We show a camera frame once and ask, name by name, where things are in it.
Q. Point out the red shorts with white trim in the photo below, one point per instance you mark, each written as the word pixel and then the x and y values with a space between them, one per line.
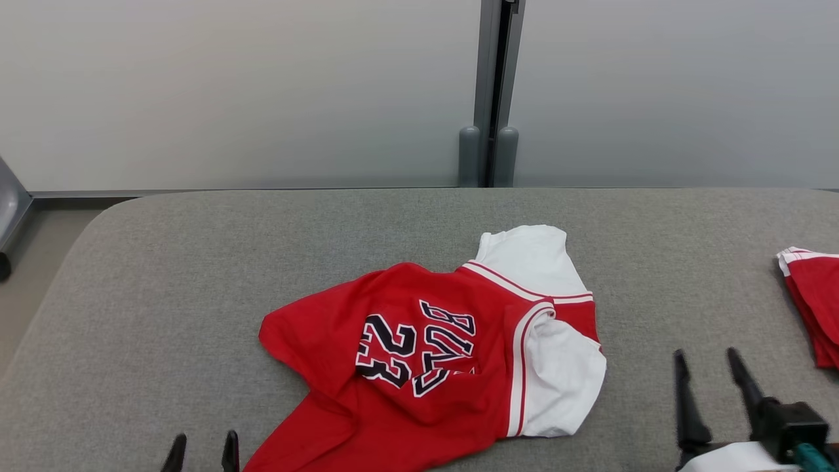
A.
pixel 819 301

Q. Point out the red and white basketball jersey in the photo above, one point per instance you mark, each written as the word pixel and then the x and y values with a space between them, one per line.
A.
pixel 406 406

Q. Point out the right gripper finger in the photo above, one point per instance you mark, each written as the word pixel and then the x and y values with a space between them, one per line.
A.
pixel 688 419
pixel 750 393

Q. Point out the white partition panel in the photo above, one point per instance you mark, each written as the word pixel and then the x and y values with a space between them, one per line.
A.
pixel 688 85
pixel 229 85

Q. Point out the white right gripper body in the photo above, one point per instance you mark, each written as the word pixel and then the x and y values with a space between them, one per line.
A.
pixel 734 460

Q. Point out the teal right camera connector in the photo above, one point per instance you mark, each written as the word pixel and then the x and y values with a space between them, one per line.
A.
pixel 809 457

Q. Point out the black caster wheel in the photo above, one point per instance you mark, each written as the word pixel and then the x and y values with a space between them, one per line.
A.
pixel 3 267

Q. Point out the grey metal frame leg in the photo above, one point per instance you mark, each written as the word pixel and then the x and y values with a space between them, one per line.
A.
pixel 10 203

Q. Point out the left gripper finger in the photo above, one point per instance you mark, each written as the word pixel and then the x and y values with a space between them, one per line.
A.
pixel 231 455
pixel 175 459

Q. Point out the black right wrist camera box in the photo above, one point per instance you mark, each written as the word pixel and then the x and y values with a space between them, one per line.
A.
pixel 793 426

